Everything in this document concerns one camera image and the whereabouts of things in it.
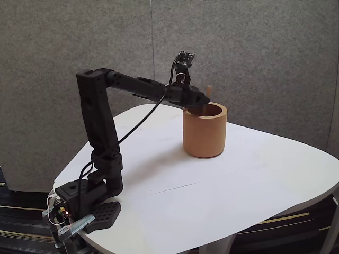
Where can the light wooden pen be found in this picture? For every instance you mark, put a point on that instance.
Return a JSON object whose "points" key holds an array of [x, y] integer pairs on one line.
{"points": [[208, 91]]}

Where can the brown cork pen holder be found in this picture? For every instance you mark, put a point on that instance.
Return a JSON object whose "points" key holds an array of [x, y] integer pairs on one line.
{"points": [[205, 137]]}

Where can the grey metal table clamp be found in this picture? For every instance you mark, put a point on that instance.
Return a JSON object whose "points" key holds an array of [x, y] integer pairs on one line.
{"points": [[80, 222]]}

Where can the white table leg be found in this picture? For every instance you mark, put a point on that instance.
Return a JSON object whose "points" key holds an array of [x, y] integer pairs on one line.
{"points": [[329, 227]]}

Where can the bare camera circuit board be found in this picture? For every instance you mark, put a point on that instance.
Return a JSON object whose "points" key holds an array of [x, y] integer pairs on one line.
{"points": [[185, 58]]}

